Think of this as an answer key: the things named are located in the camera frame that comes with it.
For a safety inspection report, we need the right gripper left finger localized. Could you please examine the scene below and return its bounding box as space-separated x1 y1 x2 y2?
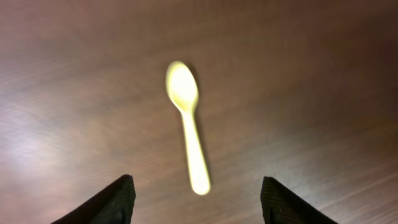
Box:
53 174 136 224

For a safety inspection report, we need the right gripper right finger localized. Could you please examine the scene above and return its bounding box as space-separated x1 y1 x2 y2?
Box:
261 177 337 224

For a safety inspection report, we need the yellow-green plastic spoon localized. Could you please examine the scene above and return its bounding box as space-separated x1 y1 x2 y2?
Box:
165 61 211 195

